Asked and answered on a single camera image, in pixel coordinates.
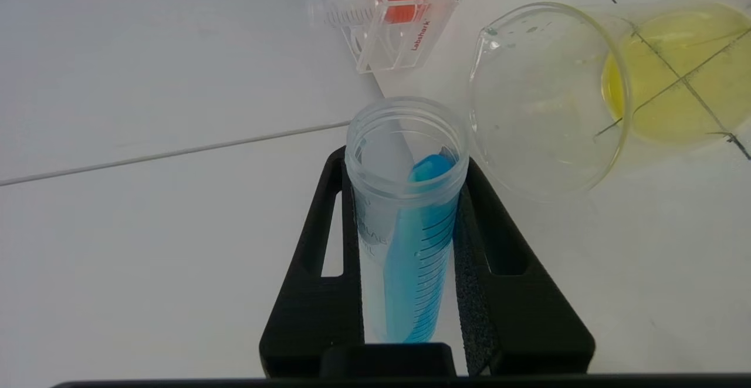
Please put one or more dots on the clear acrylic test tube rack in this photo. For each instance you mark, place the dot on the clear acrylic test tube rack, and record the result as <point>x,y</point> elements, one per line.
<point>399,41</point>

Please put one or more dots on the test tube with blue liquid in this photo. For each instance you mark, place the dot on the test tube with blue liquid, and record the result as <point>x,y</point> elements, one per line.
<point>410,247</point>

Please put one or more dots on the test tube with red liquid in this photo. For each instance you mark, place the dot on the test tube with red liquid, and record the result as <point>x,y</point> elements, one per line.
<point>403,3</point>

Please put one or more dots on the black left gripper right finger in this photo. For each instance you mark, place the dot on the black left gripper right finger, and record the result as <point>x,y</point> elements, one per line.
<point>516,311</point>

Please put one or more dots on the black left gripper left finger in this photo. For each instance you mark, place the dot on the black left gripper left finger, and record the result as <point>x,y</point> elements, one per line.
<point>311,311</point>

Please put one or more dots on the clear glass beaker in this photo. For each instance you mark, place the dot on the clear glass beaker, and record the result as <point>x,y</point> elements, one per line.
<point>645,83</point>

